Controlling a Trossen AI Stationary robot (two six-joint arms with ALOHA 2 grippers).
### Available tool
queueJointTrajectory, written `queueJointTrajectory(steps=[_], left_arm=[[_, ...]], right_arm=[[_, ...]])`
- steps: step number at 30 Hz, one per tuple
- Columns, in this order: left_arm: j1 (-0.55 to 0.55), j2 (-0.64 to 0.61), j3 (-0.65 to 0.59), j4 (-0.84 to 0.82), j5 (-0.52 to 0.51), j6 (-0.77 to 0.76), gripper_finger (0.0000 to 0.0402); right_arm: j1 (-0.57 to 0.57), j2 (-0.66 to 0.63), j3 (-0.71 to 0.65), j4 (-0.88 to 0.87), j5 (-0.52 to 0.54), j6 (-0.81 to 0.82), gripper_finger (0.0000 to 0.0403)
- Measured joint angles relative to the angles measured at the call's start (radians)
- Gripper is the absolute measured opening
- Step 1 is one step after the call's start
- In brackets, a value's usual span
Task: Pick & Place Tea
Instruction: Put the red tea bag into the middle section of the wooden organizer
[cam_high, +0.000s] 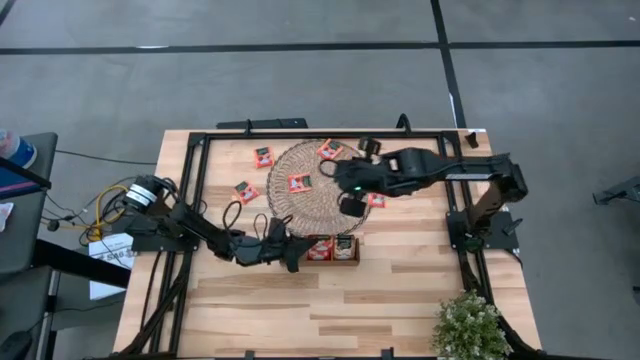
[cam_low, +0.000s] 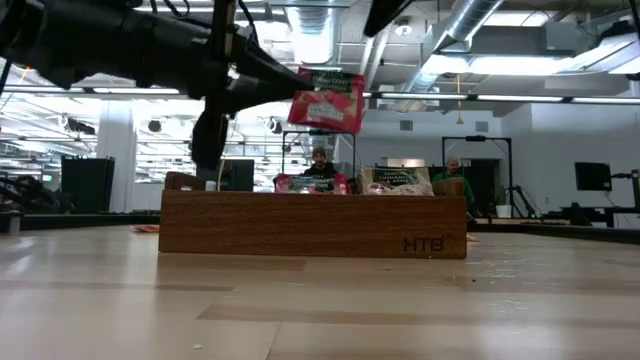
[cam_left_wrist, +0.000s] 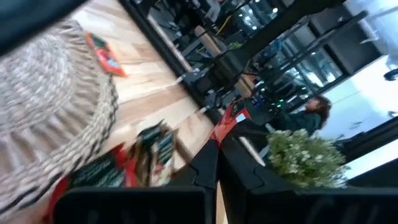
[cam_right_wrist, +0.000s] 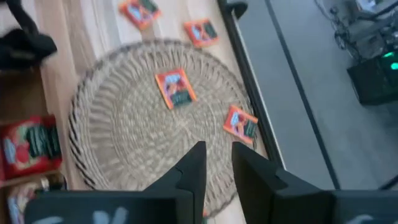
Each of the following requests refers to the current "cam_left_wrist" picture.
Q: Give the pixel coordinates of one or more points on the round woven straw placemat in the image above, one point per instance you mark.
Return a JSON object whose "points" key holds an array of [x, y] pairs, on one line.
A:
{"points": [[46, 109]]}

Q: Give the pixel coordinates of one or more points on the wooden compartment tea box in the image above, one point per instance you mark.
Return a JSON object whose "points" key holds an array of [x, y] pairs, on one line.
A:
{"points": [[183, 155]]}

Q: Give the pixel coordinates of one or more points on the potted plant white flowers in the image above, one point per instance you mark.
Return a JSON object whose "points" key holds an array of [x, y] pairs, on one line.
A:
{"points": [[304, 158]]}

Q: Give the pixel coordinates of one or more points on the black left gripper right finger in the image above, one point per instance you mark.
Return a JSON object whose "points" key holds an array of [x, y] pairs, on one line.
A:
{"points": [[239, 180]]}

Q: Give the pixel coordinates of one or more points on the red strawberry tea packet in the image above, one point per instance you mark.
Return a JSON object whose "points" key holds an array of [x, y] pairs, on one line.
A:
{"points": [[99, 174], [225, 127]]}

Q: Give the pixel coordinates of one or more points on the orange peach tea packet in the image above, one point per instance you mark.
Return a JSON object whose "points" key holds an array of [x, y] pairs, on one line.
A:
{"points": [[107, 59]]}

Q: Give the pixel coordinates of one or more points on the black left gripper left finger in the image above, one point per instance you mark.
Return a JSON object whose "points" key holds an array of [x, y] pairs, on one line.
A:
{"points": [[205, 174]]}

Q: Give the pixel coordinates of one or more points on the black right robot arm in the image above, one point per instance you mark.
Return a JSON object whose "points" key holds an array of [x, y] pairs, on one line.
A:
{"points": [[217, 74]]}

